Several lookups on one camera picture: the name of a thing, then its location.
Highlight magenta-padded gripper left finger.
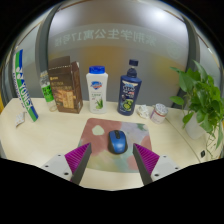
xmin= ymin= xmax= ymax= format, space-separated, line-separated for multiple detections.
xmin=40 ymin=142 xmax=93 ymax=186

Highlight clear bottle with green label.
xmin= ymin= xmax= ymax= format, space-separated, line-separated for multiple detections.
xmin=39 ymin=69 xmax=58 ymax=113

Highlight small white packet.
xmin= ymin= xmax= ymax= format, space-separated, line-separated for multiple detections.
xmin=14 ymin=111 xmax=27 ymax=128

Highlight white bottle with blue cap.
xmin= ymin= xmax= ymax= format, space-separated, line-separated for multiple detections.
xmin=85 ymin=65 xmax=109 ymax=115

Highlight dark blue pump bottle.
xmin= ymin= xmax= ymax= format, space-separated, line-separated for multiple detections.
xmin=117 ymin=59 xmax=143 ymax=117

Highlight green plant in white pot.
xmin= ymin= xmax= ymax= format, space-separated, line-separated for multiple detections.
xmin=169 ymin=59 xmax=224 ymax=158

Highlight brown cardboard box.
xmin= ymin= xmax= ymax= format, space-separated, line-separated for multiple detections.
xmin=47 ymin=55 xmax=84 ymax=115

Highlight blue computer mouse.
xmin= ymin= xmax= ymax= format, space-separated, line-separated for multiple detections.
xmin=107 ymin=129 xmax=129 ymax=156

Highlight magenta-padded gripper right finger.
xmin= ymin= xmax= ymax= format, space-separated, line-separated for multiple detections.
xmin=132 ymin=143 xmax=183 ymax=186

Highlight multicolour pastel mouse pad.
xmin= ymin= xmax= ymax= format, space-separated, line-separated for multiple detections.
xmin=77 ymin=117 xmax=153 ymax=174

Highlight white green blue tube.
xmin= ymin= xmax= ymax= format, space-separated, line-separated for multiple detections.
xmin=12 ymin=49 xmax=39 ymax=123

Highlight small white pink jar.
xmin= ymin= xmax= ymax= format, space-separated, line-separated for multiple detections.
xmin=149 ymin=103 xmax=169 ymax=125

